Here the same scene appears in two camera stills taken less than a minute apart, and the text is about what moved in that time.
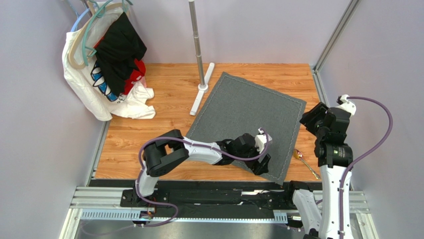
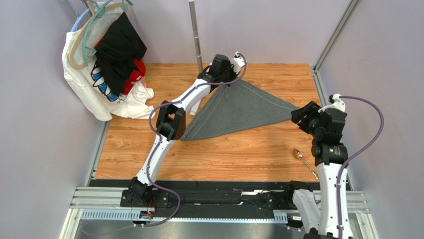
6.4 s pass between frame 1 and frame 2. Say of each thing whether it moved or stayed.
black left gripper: moved
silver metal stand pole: stayed
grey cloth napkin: moved
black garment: stayed
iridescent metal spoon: stayed
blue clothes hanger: stayed
